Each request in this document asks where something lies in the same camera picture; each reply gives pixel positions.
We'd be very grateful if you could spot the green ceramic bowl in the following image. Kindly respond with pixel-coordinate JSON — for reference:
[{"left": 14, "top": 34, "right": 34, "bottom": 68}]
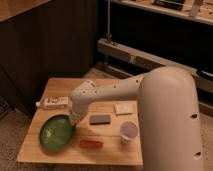
[{"left": 39, "top": 114, "right": 76, "bottom": 153}]

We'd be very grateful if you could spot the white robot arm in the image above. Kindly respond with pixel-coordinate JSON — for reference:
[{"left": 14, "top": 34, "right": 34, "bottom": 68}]
[{"left": 69, "top": 66, "right": 204, "bottom": 171}]

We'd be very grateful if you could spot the grey rectangular sponge block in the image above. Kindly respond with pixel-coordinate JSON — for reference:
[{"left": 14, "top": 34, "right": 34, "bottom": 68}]
[{"left": 89, "top": 115, "right": 111, "bottom": 125}]

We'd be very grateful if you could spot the red orange carrot toy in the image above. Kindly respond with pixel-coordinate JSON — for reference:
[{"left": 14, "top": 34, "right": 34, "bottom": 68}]
[{"left": 80, "top": 140, "right": 103, "bottom": 149}]

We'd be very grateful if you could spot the white tube package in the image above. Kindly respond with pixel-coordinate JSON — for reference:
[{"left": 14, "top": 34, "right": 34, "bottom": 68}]
[{"left": 36, "top": 96, "right": 69, "bottom": 109}]

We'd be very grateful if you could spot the white plastic cup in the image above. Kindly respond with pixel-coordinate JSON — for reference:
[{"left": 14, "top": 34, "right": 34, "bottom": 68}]
[{"left": 120, "top": 121, "right": 138, "bottom": 144}]

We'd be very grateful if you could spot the wooden upper shelf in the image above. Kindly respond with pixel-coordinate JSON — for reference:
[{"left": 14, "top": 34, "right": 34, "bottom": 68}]
[{"left": 111, "top": 0, "right": 213, "bottom": 26}]

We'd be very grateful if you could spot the metal shelf rail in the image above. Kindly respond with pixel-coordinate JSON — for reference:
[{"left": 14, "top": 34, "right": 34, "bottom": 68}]
[{"left": 97, "top": 38, "right": 213, "bottom": 94}]

